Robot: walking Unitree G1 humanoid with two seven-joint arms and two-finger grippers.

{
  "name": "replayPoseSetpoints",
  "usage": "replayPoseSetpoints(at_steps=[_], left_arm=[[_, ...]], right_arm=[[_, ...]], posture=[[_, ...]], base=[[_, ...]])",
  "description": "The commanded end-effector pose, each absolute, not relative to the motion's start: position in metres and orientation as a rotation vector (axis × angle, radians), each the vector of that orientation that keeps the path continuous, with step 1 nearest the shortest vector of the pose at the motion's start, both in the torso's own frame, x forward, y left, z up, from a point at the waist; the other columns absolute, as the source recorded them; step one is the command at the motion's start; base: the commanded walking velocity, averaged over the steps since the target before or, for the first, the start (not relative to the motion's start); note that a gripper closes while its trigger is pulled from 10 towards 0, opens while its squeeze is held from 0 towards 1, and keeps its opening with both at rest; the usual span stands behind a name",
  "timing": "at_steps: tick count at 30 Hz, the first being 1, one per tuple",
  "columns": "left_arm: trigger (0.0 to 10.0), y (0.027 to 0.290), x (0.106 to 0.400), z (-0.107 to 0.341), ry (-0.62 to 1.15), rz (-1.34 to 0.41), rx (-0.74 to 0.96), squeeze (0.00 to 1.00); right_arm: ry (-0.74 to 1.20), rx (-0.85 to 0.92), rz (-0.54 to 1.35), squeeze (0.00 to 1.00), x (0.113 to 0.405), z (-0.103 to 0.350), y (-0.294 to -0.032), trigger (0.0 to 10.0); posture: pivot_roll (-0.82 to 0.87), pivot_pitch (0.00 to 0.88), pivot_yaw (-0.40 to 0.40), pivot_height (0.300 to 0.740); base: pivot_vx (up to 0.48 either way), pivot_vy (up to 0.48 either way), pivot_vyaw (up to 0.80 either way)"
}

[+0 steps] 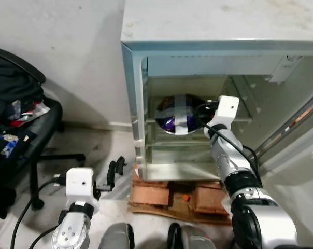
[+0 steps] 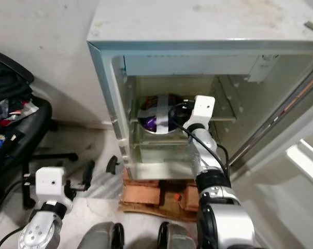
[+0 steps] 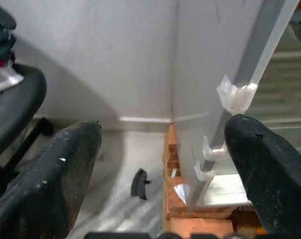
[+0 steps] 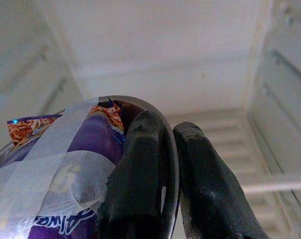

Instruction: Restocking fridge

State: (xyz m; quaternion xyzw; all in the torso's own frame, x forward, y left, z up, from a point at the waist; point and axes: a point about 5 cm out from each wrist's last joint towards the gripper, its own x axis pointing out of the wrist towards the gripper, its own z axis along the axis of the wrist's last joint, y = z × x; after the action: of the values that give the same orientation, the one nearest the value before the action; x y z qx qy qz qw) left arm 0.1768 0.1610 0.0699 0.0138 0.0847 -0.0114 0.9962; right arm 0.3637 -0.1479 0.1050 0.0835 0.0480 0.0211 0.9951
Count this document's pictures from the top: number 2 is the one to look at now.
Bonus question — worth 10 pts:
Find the grey robot right leg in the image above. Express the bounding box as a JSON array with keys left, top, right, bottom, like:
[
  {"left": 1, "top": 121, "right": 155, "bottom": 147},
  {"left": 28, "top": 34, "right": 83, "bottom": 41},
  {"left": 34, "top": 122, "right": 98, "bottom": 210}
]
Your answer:
[{"left": 158, "top": 222, "right": 198, "bottom": 249}]

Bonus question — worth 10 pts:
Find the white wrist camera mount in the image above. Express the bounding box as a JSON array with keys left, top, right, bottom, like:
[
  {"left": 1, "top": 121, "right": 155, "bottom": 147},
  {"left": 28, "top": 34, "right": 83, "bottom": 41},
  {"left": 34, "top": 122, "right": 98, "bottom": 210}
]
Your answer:
[
  {"left": 36, "top": 167, "right": 65, "bottom": 202},
  {"left": 193, "top": 95, "right": 216, "bottom": 125}
]

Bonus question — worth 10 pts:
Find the clear fridge shelf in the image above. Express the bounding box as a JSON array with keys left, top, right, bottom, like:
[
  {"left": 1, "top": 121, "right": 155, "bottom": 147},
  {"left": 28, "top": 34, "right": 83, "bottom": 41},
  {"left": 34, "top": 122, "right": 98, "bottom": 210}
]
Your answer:
[
  {"left": 128, "top": 78, "right": 237, "bottom": 124},
  {"left": 130, "top": 136, "right": 196, "bottom": 151}
]

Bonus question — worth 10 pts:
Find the brown cardboard sheet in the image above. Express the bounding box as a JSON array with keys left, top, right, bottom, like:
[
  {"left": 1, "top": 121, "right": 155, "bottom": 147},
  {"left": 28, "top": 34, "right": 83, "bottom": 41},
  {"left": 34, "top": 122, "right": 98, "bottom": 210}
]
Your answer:
[{"left": 119, "top": 166, "right": 201, "bottom": 223}]

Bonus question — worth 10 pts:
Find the grey freezer compartment flap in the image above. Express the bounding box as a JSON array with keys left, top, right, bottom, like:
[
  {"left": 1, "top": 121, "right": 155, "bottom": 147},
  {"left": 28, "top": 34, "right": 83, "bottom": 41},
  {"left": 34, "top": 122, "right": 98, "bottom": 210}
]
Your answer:
[{"left": 123, "top": 54, "right": 267, "bottom": 78}]

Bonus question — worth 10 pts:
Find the black clothing pile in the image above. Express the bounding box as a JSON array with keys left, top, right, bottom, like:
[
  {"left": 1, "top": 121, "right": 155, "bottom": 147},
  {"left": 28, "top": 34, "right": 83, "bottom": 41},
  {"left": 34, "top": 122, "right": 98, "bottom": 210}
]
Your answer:
[{"left": 0, "top": 67, "right": 25, "bottom": 122}]

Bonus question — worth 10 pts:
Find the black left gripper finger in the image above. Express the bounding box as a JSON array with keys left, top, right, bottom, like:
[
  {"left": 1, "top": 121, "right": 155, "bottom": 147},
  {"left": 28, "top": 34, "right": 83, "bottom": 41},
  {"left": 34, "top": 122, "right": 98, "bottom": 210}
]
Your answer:
[{"left": 81, "top": 159, "right": 95, "bottom": 191}]

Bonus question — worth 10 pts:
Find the black bowl grey tape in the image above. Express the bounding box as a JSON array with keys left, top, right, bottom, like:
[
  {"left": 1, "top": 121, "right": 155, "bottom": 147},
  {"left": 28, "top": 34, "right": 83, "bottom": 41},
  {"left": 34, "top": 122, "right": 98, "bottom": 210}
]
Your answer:
[{"left": 138, "top": 94, "right": 187, "bottom": 134}]

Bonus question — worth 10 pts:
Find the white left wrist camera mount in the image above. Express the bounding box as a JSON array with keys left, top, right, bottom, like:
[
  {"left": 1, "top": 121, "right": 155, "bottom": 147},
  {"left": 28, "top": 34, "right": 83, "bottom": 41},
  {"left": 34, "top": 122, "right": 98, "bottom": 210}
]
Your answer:
[{"left": 36, "top": 167, "right": 65, "bottom": 202}]

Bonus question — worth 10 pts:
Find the red white striped cloth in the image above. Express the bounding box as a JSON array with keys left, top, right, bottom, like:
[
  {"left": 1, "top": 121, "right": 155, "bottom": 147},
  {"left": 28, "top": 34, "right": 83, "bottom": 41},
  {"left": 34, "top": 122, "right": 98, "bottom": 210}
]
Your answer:
[{"left": 0, "top": 99, "right": 40, "bottom": 125}]

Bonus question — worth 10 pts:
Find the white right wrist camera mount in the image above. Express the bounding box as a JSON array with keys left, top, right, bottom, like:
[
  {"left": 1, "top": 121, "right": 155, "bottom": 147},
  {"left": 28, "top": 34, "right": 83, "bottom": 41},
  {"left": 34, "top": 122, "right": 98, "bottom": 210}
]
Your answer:
[{"left": 193, "top": 95, "right": 216, "bottom": 125}]

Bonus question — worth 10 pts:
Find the black plastic piece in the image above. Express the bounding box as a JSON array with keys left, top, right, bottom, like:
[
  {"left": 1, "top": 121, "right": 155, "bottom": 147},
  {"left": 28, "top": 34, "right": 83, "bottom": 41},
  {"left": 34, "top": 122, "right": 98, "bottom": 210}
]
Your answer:
[{"left": 107, "top": 155, "right": 121, "bottom": 175}]

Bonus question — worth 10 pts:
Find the grey robot left leg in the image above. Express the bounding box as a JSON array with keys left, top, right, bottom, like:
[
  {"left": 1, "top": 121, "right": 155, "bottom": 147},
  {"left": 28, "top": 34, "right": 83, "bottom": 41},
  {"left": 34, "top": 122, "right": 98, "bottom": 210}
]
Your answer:
[{"left": 81, "top": 222, "right": 124, "bottom": 249}]

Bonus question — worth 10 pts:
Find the grey mini fridge body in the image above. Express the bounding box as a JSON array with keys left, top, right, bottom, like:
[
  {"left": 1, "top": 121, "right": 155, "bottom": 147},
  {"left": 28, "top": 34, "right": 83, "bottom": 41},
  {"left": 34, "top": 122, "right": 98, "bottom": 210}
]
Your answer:
[{"left": 87, "top": 0, "right": 313, "bottom": 182}]

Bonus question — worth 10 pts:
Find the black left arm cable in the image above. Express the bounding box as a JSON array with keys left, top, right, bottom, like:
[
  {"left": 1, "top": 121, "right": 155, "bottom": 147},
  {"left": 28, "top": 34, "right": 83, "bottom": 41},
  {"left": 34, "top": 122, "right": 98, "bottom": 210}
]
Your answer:
[{"left": 0, "top": 179, "right": 27, "bottom": 249}]

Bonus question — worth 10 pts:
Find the orange brick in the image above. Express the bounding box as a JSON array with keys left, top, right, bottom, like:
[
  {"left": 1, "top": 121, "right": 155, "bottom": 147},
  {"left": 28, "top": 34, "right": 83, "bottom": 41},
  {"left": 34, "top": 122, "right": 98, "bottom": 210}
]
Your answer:
[
  {"left": 121, "top": 182, "right": 160, "bottom": 206},
  {"left": 181, "top": 186, "right": 201, "bottom": 211}
]

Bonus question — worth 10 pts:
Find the black office chair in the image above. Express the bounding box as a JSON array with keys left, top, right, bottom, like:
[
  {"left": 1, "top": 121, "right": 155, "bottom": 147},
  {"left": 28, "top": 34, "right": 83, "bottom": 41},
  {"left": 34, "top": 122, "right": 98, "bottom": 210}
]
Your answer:
[{"left": 0, "top": 49, "right": 79, "bottom": 205}]

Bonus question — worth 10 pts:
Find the grey robot leg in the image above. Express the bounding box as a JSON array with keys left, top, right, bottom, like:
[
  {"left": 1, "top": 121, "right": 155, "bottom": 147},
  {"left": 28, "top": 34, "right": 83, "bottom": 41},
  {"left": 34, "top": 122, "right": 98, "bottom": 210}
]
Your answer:
[
  {"left": 81, "top": 222, "right": 124, "bottom": 249},
  {"left": 158, "top": 222, "right": 198, "bottom": 249}
]

